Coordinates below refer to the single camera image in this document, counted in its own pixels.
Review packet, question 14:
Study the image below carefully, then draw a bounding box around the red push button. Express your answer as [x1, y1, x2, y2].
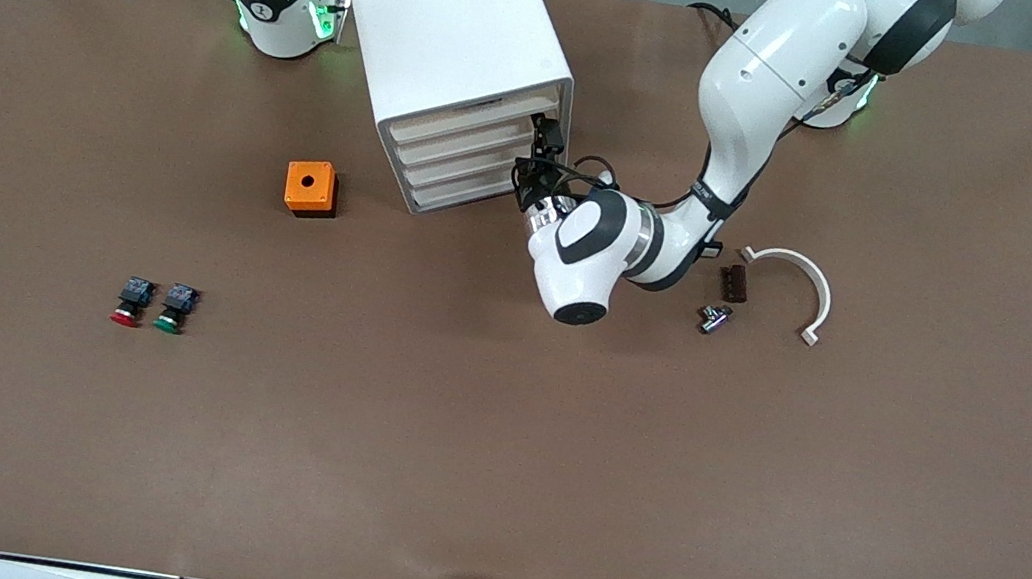
[108, 273, 158, 331]

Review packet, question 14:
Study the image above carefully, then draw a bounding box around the green push button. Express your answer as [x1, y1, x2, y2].
[152, 280, 202, 338]

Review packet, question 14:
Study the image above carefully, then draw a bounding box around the brown terminal block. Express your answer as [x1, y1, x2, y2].
[716, 263, 752, 306]

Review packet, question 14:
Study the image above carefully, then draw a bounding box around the orange box with hole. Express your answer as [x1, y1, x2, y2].
[281, 157, 344, 223]

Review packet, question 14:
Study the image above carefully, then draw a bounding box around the white curved clamp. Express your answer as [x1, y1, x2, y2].
[729, 243, 839, 350]

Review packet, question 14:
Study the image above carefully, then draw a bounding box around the black base power cable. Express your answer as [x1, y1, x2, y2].
[686, 0, 747, 35]

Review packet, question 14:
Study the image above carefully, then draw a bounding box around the silver key switch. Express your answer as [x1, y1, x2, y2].
[696, 301, 737, 339]

